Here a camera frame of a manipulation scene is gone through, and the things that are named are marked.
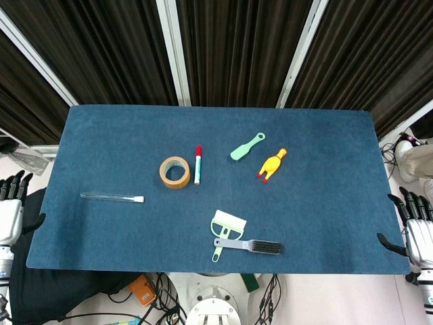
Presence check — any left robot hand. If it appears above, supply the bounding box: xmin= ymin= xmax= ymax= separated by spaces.
xmin=0 ymin=170 xmax=46 ymax=246

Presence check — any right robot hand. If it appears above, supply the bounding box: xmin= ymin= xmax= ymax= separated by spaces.
xmin=376 ymin=193 xmax=433 ymax=268

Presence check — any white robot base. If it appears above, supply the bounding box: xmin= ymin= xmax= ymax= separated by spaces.
xmin=168 ymin=272 xmax=288 ymax=325

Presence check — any transparent plastic tube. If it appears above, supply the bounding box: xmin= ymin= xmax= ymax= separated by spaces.
xmin=80 ymin=192 xmax=145 ymax=204

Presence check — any blue felt table cover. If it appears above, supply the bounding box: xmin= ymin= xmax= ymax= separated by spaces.
xmin=26 ymin=104 xmax=411 ymax=275

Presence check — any grey plastic bag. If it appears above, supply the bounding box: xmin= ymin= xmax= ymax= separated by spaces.
xmin=0 ymin=148 xmax=50 ymax=177

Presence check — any orange box device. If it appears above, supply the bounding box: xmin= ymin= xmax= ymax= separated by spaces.
xmin=127 ymin=274 xmax=159 ymax=307

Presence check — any yellow rubber chicken toy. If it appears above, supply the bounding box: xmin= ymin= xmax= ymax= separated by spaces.
xmin=256 ymin=148 xmax=288 ymax=184

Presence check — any grey black bristle brush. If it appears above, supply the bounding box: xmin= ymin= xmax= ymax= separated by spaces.
xmin=213 ymin=238 xmax=283 ymax=255

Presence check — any brown tape roll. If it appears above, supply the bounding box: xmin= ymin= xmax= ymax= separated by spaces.
xmin=159 ymin=156 xmax=191 ymax=189

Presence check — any green block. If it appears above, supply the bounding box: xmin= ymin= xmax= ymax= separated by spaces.
xmin=240 ymin=274 xmax=260 ymax=293

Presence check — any green white squeegee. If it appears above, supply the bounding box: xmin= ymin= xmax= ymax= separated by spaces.
xmin=210 ymin=209 xmax=248 ymax=263

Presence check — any green plastic shoehorn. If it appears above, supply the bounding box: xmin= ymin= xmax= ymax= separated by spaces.
xmin=230 ymin=132 xmax=266 ymax=162

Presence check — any red capped marker pen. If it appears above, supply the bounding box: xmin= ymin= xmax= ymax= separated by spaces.
xmin=193 ymin=145 xmax=204 ymax=186

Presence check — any black cable bundle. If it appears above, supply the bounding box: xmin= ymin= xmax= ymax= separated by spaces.
xmin=257 ymin=274 xmax=282 ymax=325

